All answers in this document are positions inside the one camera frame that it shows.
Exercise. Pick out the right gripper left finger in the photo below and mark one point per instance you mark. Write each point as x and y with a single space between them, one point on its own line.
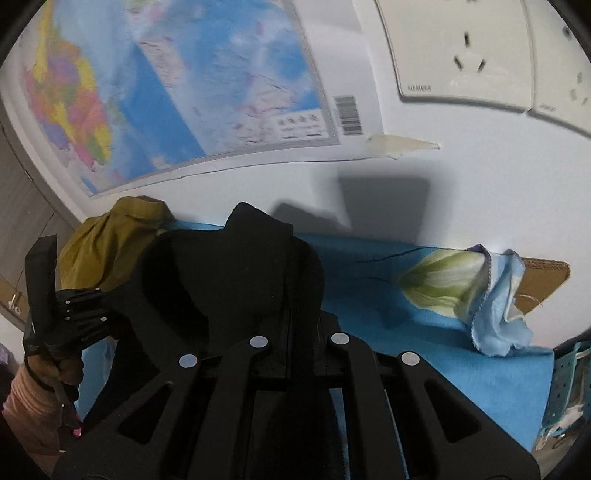
215 418

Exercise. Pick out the blue floral bed sheet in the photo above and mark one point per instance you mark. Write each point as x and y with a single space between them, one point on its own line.
456 308

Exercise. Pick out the olive green garment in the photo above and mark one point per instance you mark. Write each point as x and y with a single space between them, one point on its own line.
103 251

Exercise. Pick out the white wall socket middle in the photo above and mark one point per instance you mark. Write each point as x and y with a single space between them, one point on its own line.
562 69

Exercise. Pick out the grey door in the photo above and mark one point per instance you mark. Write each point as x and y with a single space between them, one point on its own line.
30 209

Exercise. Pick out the brown cardboard headboard piece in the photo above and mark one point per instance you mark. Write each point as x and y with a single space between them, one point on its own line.
541 279

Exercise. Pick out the teal perforated storage rack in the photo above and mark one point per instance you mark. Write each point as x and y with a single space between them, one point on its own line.
568 404

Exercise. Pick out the pink sleeve left forearm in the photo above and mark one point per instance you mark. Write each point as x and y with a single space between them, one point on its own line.
33 415

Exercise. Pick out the left hand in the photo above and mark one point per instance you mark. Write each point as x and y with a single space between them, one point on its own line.
49 371

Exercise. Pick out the black coat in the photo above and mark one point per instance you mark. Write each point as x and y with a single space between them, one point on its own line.
200 292

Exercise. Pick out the colourful wall map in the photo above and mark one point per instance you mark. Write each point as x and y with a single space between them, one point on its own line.
114 95

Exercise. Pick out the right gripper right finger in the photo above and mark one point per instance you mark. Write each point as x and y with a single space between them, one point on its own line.
405 420

